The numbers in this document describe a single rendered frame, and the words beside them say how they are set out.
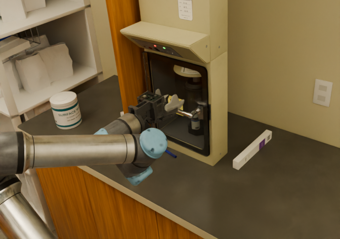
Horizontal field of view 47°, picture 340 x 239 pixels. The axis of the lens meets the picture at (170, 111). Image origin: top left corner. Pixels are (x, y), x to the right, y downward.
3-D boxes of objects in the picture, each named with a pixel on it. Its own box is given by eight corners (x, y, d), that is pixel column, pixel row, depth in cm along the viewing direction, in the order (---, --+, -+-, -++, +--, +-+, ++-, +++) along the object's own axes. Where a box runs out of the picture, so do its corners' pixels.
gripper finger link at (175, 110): (180, 109, 127) (158, 118, 123) (180, 113, 128) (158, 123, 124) (171, 103, 130) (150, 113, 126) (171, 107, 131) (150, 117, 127)
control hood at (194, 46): (143, 45, 154) (140, 20, 149) (211, 61, 136) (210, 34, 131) (122, 55, 147) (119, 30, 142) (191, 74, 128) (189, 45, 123)
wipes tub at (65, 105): (71, 113, 206) (65, 88, 198) (87, 120, 199) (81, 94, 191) (51, 125, 198) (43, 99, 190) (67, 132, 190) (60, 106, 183)
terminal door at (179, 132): (154, 133, 175) (144, 50, 155) (210, 157, 157) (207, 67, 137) (153, 134, 175) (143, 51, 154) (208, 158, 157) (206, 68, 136)
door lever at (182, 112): (181, 107, 154) (181, 101, 153) (201, 114, 149) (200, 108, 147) (173, 113, 151) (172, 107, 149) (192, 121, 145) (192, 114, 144)
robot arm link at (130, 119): (134, 143, 117) (115, 135, 122) (144, 136, 120) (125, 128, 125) (130, 122, 113) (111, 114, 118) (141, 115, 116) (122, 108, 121)
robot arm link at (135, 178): (143, 179, 104) (118, 147, 105) (130, 191, 113) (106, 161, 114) (163, 163, 109) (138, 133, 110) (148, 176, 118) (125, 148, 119)
